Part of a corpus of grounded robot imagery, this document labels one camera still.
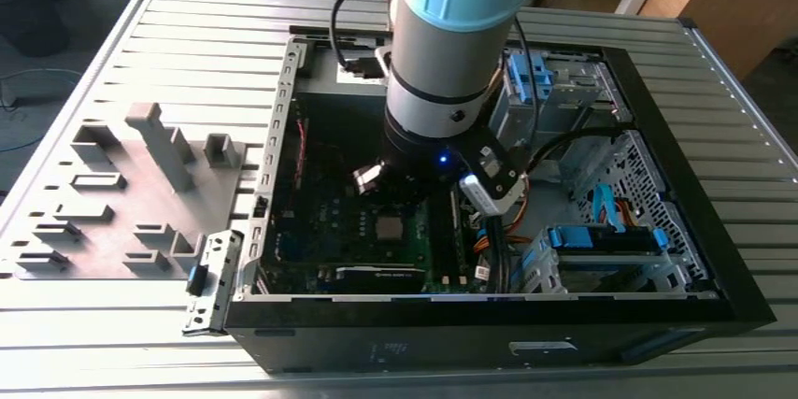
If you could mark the black graphics card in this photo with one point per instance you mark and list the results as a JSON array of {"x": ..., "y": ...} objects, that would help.
[{"x": 381, "y": 277}]

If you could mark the black waste bin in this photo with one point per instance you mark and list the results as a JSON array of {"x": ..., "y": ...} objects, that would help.
[{"x": 40, "y": 34}]

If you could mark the blue plastic bay rail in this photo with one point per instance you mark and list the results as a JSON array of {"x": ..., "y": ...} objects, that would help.
[{"x": 529, "y": 263}]

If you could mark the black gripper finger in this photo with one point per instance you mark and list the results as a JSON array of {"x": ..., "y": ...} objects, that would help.
[{"x": 367, "y": 178}]

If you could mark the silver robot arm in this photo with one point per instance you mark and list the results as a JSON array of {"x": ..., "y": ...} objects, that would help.
[{"x": 449, "y": 67}]

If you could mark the black PC case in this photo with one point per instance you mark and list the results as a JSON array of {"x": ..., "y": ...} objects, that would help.
[{"x": 437, "y": 338}]

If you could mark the blue bracket latch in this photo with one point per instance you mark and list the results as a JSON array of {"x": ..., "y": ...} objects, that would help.
[{"x": 198, "y": 277}]

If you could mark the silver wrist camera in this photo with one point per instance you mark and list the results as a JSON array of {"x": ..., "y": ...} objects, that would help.
[{"x": 481, "y": 196}]

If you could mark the grey parts rack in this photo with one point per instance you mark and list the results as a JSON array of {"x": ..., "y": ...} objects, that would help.
[{"x": 157, "y": 212}]

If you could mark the hard disk in blue carrier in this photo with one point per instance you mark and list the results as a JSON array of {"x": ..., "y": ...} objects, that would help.
[{"x": 580, "y": 236}]

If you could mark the silver metal drive cage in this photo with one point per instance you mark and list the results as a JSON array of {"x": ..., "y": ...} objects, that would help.
[{"x": 561, "y": 109}]

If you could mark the silver square CPU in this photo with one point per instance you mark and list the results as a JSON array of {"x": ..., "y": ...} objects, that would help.
[{"x": 390, "y": 227}]

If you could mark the grey power supply unit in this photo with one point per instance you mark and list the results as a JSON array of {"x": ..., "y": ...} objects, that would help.
[{"x": 337, "y": 114}]

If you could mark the blue plastic drive latch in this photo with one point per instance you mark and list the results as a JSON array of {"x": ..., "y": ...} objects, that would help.
[{"x": 537, "y": 90}]

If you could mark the silver metal disk bay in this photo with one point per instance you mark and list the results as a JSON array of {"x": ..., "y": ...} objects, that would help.
[{"x": 670, "y": 273}]

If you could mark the black RAM slot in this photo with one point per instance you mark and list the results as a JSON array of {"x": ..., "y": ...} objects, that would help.
[
  {"x": 442, "y": 249},
  {"x": 461, "y": 254}
]

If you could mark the green motherboard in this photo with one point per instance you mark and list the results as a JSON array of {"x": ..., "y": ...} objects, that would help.
[{"x": 325, "y": 231}]

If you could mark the CPU socket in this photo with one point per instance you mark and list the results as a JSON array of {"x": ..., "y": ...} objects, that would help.
[{"x": 382, "y": 245}]

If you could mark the metal expansion slot bracket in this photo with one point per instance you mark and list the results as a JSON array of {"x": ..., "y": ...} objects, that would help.
[{"x": 219, "y": 259}]

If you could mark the wooden cabinet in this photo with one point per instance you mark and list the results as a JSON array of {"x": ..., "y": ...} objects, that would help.
[{"x": 736, "y": 6}]

